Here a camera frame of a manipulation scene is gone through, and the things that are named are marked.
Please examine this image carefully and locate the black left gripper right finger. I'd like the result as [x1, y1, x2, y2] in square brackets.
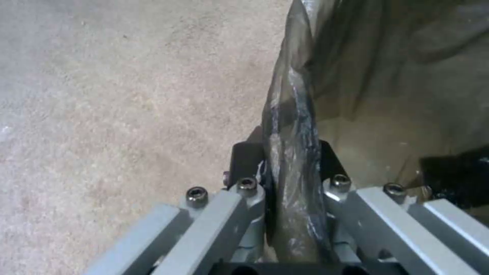
[315, 139, 489, 275]

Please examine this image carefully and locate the trash can with clear liner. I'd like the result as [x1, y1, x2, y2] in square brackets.
[261, 0, 489, 264]

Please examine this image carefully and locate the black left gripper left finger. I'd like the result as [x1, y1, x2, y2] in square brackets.
[82, 125, 277, 275]

